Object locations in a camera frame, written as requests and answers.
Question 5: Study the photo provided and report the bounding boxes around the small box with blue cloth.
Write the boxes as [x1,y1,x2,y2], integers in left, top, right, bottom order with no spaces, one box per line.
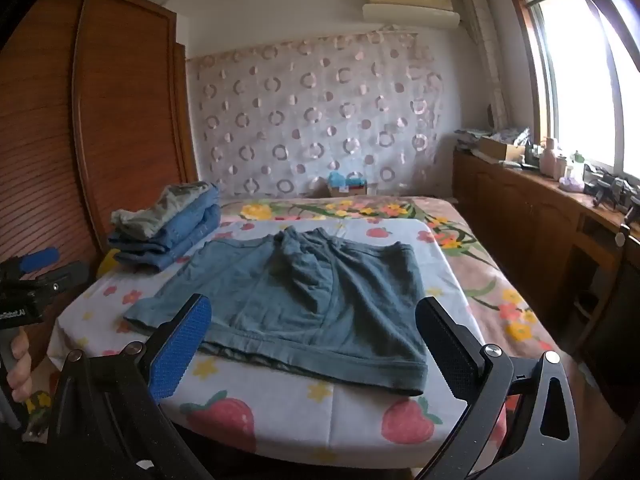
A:
[327,171,368,197]

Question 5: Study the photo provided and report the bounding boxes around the wall air conditioner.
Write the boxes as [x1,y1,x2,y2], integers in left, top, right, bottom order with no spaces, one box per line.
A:
[362,0,461,28]

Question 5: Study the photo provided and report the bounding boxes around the folded blue jeans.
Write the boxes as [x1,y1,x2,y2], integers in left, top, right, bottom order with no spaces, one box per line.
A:
[107,182,222,273]

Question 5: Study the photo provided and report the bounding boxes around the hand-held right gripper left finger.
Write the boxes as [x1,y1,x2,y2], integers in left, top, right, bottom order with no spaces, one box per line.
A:
[52,294,213,480]

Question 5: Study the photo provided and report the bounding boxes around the black device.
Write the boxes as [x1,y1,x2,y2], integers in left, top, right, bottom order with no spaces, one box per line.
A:
[584,167,637,209]

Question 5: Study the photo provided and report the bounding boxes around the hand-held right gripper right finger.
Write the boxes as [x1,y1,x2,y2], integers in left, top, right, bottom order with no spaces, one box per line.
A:
[415,297,581,480]

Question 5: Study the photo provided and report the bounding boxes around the beige floral bed sheet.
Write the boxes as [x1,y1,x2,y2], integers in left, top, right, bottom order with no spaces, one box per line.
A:
[220,195,566,361]

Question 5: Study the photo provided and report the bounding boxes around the cardboard box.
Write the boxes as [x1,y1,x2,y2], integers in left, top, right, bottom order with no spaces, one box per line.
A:
[477,136,526,162]

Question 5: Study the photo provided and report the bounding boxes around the bottles on cabinet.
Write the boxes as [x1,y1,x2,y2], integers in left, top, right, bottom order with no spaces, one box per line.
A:
[539,136,562,177]

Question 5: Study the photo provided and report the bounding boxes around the yellow item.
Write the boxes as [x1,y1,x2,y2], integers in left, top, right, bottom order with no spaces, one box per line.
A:
[97,249,122,275]

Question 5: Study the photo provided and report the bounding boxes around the person's left hand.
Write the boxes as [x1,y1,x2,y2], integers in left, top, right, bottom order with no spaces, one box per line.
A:
[7,330,33,403]

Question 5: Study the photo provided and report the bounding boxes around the teal pants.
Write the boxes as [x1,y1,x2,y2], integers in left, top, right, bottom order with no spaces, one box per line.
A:
[122,226,430,396]

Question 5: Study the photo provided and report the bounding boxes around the white pipe cover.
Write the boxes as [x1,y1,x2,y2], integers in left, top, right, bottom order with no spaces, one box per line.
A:
[460,0,507,128]

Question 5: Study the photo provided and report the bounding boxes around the folded grey-green garment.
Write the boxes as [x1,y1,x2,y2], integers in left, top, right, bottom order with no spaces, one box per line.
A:
[111,181,213,241]

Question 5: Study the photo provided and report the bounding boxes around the white strawberry flower cloth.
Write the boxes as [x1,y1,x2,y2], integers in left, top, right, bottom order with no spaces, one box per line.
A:
[50,217,486,466]

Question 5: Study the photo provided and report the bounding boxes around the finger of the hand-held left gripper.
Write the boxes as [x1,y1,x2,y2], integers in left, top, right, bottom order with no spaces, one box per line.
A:
[20,246,61,273]
[35,261,91,301]

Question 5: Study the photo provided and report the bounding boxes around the wooden cabinet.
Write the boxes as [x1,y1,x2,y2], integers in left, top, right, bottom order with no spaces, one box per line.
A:
[452,150,640,411]

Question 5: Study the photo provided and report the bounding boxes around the circle patterned curtain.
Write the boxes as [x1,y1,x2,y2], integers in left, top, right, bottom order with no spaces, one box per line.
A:
[186,30,446,198]

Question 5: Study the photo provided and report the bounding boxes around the wooden wardrobe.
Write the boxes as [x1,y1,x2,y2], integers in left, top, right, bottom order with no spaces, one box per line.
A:
[0,0,198,281]

